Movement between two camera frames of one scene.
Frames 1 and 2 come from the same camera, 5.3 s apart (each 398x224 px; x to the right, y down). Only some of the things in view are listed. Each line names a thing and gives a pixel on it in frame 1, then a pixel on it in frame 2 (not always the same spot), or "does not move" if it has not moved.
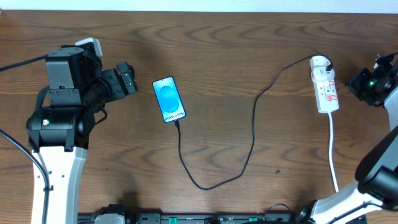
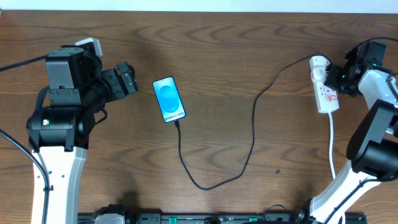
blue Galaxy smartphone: [168, 99] does not move
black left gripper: [130, 78] does not move
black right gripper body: [365, 84] to [337, 78]
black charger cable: [252, 127] does not move
